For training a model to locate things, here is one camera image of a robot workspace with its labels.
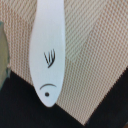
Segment woven beige placemat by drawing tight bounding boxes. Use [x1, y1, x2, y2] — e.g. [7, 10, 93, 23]
[0, 0, 128, 124]

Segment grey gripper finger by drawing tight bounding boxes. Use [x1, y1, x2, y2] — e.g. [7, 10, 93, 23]
[0, 21, 11, 85]

